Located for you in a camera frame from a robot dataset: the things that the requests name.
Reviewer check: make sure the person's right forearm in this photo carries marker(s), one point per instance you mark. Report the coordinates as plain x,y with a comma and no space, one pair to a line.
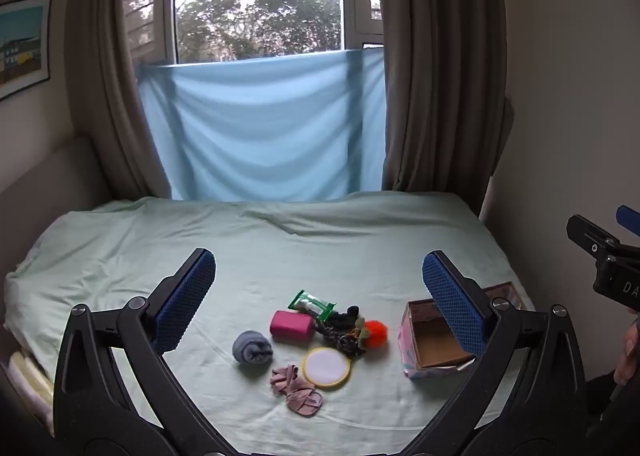
615,416

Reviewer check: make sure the orange pompom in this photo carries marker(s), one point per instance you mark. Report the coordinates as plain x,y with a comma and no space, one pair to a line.
376,333

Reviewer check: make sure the pink sandal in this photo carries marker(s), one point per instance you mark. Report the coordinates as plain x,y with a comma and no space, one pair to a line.
297,391

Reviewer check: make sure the round yellow rimmed pad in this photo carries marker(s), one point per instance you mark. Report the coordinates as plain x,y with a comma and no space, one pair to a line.
326,367

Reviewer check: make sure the blue grey sock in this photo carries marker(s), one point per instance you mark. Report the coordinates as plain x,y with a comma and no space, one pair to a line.
252,348

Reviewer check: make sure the framed wall picture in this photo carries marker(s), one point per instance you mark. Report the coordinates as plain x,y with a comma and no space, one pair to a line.
22,46

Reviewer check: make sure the green wet wipes packet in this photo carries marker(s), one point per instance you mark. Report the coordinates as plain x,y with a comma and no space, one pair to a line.
312,305

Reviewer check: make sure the light blue hanging cloth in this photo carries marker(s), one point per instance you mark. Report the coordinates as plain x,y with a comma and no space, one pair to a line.
260,131

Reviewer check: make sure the black sock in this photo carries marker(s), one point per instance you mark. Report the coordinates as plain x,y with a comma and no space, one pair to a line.
345,318

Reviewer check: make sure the person's right hand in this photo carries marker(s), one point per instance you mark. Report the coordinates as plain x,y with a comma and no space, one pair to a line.
629,351

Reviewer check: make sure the beige padded headboard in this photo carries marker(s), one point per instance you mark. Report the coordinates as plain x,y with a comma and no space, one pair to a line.
45,176

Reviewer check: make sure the pink patterned cardboard box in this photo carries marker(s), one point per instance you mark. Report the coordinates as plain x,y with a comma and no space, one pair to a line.
435,341

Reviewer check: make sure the stack of folded linens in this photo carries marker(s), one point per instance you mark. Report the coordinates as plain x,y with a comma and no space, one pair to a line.
30,386

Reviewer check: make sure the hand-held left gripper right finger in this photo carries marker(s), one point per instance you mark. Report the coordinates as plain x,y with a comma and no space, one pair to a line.
452,303

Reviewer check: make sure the mint green bed sheet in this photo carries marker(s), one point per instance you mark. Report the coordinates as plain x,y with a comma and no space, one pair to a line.
280,246

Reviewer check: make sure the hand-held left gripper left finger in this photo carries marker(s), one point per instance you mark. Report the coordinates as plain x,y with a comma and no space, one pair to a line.
185,301

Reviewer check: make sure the beige curtain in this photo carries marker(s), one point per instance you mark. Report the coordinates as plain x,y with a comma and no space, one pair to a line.
440,86
115,86

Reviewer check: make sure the pink rectangular case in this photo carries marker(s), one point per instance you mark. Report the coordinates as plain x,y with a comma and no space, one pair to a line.
291,326

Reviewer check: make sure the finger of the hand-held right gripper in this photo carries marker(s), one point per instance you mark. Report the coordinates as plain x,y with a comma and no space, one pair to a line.
630,221
592,238

